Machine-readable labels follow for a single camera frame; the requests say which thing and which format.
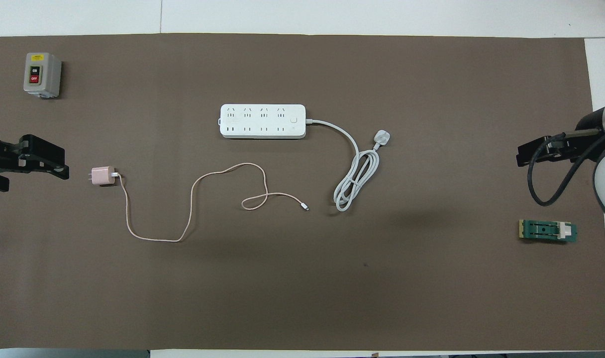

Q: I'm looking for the white power cord with plug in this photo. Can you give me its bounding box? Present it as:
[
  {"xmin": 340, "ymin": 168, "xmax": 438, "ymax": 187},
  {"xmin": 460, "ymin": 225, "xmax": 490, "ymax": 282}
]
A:
[{"xmin": 305, "ymin": 118, "xmax": 393, "ymax": 212}]

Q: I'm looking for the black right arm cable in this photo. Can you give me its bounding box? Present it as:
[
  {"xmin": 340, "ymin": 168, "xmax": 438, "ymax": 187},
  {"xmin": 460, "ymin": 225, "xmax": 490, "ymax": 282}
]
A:
[{"xmin": 527, "ymin": 130, "xmax": 605, "ymax": 206}]

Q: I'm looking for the pink charger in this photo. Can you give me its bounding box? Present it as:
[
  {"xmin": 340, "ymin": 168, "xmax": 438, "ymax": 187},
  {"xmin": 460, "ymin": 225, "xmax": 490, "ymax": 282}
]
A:
[{"xmin": 91, "ymin": 166, "xmax": 119, "ymax": 187}]

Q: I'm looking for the brown table mat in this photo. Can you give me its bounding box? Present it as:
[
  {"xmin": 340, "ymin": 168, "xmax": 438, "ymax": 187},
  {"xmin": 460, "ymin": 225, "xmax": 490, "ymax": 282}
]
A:
[{"xmin": 0, "ymin": 33, "xmax": 605, "ymax": 351}]

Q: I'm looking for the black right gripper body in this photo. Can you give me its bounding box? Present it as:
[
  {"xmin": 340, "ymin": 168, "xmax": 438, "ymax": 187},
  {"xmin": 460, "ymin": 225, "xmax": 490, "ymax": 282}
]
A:
[{"xmin": 549, "ymin": 110, "xmax": 605, "ymax": 161}]

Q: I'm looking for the grey on-off switch box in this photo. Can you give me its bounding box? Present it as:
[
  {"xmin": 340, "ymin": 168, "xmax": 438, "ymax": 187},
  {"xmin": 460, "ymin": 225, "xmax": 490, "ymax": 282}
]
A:
[{"xmin": 23, "ymin": 52, "xmax": 63, "ymax": 99}]

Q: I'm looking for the pink charging cable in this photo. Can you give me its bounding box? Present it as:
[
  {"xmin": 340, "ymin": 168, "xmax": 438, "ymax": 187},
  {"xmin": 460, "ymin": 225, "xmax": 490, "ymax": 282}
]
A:
[{"xmin": 114, "ymin": 163, "xmax": 310, "ymax": 243}]

